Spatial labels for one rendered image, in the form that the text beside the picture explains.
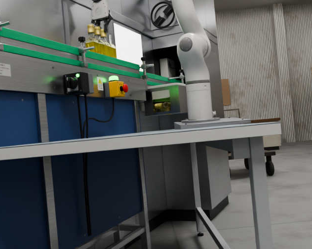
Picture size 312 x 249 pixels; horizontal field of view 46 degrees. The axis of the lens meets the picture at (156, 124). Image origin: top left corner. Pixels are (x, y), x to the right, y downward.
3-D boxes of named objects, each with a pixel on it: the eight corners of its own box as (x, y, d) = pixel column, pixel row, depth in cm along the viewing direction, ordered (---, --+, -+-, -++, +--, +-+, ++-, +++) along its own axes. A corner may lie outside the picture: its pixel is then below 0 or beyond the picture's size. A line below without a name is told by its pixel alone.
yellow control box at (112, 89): (112, 99, 174) (111, 83, 174) (126, 97, 171) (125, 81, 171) (104, 98, 168) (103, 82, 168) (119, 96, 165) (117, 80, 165)
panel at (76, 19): (142, 78, 277) (137, 33, 277) (145, 78, 276) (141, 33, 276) (67, 63, 195) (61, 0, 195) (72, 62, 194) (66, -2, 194)
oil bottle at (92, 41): (93, 79, 194) (90, 39, 195) (102, 78, 192) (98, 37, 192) (87, 79, 189) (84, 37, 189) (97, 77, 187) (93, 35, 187)
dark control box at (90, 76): (78, 97, 149) (76, 76, 149) (94, 94, 146) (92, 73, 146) (65, 96, 142) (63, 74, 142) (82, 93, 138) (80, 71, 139)
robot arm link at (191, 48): (213, 82, 183) (210, 34, 182) (200, 81, 166) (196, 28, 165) (190, 85, 188) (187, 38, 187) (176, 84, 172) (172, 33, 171)
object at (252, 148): (203, 234, 256) (193, 132, 257) (287, 384, 105) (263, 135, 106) (190, 235, 256) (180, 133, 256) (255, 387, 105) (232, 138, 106)
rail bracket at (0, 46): (-1, 53, 116) (-4, 11, 116) (17, 49, 113) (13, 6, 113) (-11, 51, 113) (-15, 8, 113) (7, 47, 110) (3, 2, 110)
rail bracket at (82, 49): (84, 69, 158) (81, 38, 158) (98, 66, 155) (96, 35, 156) (78, 68, 155) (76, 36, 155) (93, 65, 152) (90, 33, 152)
